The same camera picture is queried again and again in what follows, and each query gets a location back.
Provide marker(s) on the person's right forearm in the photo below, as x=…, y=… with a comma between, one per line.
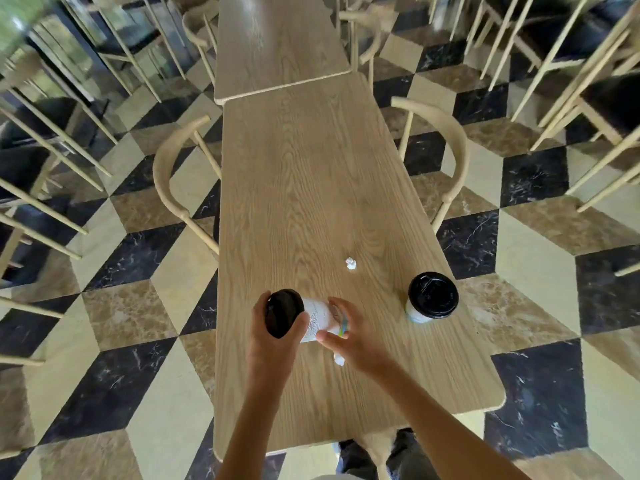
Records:
x=440, y=424

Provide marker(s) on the group of wooden black-seat chairs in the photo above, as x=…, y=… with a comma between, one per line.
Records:
x=20, y=167
x=612, y=102

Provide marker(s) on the person's right hand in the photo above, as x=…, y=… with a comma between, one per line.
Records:
x=362, y=344

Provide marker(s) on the person's left hand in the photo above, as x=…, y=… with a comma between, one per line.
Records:
x=270, y=359

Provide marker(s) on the crumpled white paper ball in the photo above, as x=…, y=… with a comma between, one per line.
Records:
x=352, y=264

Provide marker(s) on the person's right thumb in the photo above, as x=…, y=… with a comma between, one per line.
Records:
x=329, y=337

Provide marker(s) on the person's left thumb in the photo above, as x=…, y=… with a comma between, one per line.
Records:
x=301, y=324

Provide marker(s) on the person's left forearm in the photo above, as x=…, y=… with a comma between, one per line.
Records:
x=255, y=434

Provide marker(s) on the person's dark jeans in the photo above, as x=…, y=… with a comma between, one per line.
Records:
x=415, y=457

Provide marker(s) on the white tissue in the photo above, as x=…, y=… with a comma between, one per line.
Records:
x=339, y=360

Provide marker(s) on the light wooden armchair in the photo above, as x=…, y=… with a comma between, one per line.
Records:
x=162, y=164
x=367, y=17
x=192, y=32
x=457, y=139

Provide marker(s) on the white paper cup black lid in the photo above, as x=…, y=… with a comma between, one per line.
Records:
x=316, y=319
x=433, y=294

